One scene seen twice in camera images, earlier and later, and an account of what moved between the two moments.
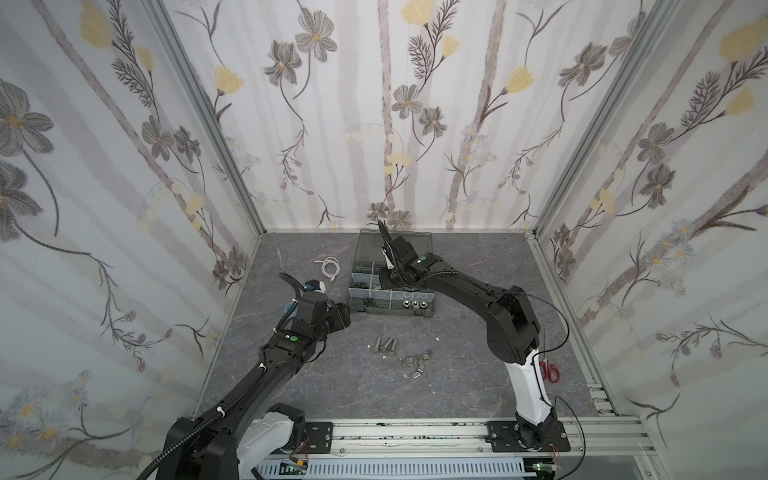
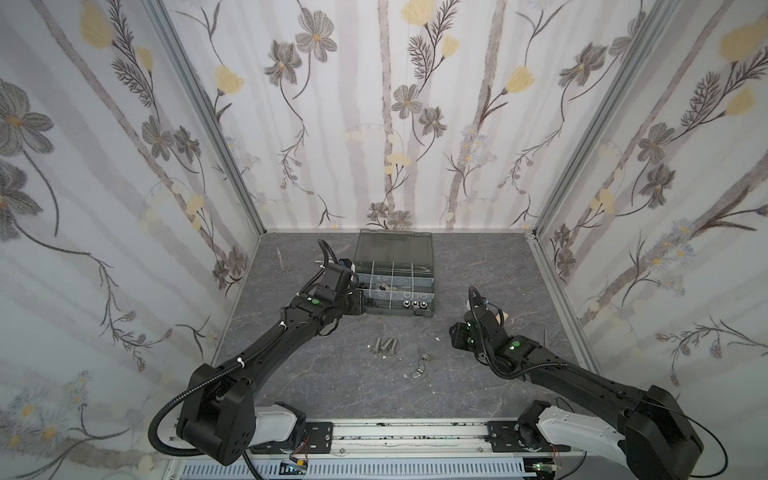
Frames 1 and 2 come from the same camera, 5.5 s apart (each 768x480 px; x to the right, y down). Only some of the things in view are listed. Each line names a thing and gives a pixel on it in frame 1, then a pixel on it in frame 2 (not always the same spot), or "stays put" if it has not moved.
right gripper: x=396 y=253 → x=466 y=335
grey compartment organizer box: x=368 y=296 stays put
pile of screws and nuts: x=388 y=346 stays put
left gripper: x=309 y=306 → x=349 y=288
